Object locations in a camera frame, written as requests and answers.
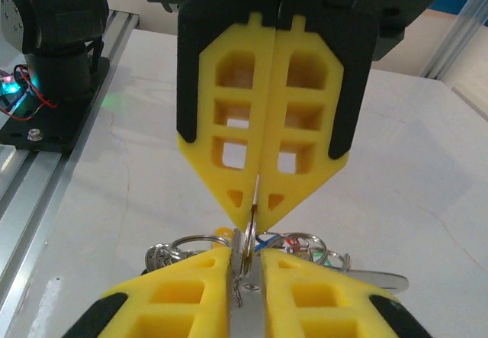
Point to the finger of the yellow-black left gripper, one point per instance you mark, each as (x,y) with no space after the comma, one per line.
(188,86)
(354,86)

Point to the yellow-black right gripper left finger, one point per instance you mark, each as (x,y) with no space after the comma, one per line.
(217,296)

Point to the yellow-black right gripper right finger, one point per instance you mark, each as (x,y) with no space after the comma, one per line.
(274,300)

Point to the large metal keyring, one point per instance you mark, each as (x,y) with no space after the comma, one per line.
(248,307)

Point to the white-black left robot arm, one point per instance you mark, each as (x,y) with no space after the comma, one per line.
(57,29)

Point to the key with yellow tag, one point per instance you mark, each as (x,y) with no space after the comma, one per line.
(223,235)

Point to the aluminium upright frame post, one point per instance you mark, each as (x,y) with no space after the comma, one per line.
(457,36)

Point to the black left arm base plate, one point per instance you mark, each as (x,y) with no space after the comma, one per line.
(57,136)

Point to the long aluminium base rail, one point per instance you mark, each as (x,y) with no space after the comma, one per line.
(38,185)

